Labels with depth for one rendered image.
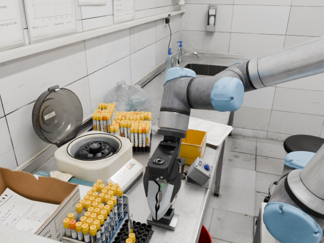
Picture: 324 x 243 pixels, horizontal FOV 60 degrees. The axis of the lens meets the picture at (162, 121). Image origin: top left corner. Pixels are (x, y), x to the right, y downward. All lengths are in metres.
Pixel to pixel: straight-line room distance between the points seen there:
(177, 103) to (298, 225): 0.36
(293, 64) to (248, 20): 2.39
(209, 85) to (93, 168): 0.51
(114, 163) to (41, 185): 0.24
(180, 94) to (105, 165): 0.42
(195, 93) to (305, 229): 0.35
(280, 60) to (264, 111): 2.59
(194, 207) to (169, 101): 0.43
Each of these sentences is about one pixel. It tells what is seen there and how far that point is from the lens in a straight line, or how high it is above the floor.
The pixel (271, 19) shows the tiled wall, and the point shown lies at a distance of 3.05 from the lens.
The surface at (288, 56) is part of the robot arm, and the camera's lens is 0.69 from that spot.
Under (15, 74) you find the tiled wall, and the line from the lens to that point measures 1.09.
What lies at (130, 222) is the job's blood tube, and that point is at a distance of 0.80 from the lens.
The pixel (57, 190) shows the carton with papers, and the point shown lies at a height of 0.98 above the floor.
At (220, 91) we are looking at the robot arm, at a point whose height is 1.33.
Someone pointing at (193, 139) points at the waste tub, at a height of 0.93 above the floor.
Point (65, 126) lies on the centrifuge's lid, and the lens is 1.21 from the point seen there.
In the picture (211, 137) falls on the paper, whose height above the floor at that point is 0.89.
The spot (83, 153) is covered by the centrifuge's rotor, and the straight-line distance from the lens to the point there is 1.07.
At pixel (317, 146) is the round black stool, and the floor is 0.65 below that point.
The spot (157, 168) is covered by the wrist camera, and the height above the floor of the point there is 1.19.
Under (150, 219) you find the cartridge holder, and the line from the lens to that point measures 0.90.
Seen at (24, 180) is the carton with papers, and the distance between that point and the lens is 0.97.
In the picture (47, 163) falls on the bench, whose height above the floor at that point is 0.87.
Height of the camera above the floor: 1.52
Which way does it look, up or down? 25 degrees down
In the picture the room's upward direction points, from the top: straight up
